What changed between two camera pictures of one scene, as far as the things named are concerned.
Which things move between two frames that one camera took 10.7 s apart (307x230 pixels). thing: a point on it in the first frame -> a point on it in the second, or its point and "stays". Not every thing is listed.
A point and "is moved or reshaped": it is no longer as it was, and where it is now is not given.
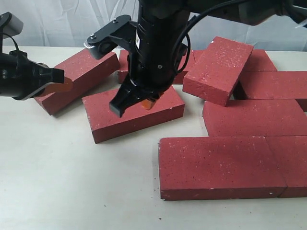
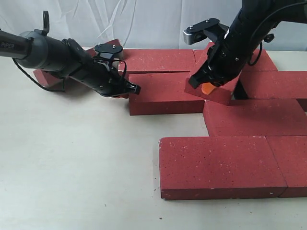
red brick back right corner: (260, 61) stays
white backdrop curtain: (69, 23) stays
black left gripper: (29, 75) -> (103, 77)
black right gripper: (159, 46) -> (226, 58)
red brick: (218, 167) stays
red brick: (290, 153) stays
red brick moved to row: (106, 124) is moved or reshaped
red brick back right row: (274, 85) stays
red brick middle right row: (255, 117) stays
